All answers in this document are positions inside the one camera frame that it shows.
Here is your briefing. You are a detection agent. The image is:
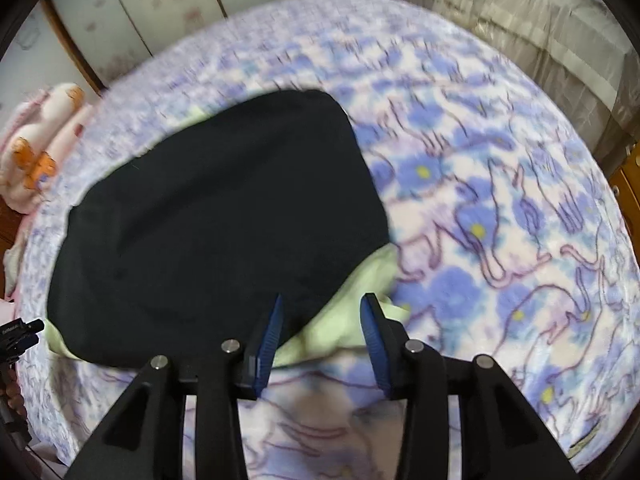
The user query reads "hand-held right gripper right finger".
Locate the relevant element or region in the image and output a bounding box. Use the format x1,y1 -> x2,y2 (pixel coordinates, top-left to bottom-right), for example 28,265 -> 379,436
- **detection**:
360,292 -> 583,480

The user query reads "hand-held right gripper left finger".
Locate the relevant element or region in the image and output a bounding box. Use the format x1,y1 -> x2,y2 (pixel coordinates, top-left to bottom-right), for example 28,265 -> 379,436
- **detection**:
64,292 -> 286,480

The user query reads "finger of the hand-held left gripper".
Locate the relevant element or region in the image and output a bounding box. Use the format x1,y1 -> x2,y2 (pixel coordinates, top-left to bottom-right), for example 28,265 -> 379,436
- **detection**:
17,317 -> 46,350

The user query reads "green and black jacket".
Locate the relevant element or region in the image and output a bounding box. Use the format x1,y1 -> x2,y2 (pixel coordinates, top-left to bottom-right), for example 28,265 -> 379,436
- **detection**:
44,89 -> 413,371

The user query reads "pink bedsheet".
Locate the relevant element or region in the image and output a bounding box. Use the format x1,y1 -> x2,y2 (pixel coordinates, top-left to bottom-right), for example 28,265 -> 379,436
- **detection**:
0,240 -> 33,311

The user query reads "cat print fleece blanket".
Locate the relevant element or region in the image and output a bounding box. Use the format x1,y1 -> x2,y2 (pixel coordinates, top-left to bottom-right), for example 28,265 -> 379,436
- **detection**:
7,0 -> 640,480

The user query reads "bear print rolled quilt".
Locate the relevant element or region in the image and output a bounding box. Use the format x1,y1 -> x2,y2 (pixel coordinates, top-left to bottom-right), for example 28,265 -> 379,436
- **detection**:
0,82 -> 96,216

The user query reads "wooden drawer cabinet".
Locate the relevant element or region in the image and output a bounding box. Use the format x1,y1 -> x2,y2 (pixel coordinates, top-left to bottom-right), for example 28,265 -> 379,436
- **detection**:
607,140 -> 640,256

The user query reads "floral sliding door wardrobe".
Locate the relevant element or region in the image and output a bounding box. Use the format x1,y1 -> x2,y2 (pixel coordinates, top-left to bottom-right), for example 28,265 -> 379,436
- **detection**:
0,0 -> 326,106

